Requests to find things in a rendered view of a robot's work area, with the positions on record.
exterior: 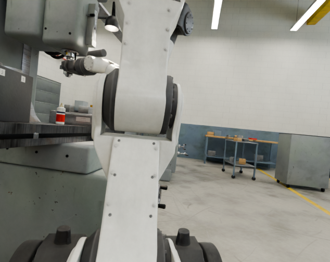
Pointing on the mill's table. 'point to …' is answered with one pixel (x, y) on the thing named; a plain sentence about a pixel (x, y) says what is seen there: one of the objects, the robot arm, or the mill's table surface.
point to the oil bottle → (60, 115)
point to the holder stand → (9, 93)
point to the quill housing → (66, 25)
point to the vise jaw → (85, 109)
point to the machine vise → (73, 117)
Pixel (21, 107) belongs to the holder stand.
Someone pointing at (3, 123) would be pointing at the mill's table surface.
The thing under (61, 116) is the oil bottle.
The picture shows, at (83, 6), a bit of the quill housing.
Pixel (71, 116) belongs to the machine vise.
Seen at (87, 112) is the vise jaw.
